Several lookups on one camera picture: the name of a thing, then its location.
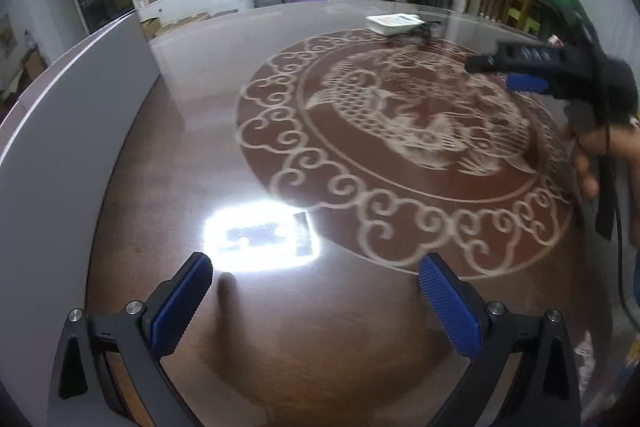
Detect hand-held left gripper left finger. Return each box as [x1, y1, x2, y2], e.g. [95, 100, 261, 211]
[47, 251, 215, 427]

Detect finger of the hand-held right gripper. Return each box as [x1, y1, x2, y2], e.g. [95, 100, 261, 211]
[505, 76, 551, 95]
[464, 42, 566, 75]

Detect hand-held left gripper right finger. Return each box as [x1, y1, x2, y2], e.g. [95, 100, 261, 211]
[418, 253, 583, 427]

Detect brown patterned desktop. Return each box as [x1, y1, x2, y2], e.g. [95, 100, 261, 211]
[85, 0, 640, 427]

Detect person's right hand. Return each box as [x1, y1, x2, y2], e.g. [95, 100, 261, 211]
[560, 126, 640, 201]

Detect black eyeglasses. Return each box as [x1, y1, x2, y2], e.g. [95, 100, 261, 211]
[385, 23, 441, 44]

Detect white book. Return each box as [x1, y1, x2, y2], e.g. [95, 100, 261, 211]
[366, 13, 423, 35]

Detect black wrist strap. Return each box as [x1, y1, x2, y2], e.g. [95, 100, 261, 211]
[594, 127, 619, 240]

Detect black cable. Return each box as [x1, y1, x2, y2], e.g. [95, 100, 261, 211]
[614, 207, 640, 325]

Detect framed wall painting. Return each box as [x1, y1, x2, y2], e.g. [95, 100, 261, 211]
[0, 13, 15, 58]

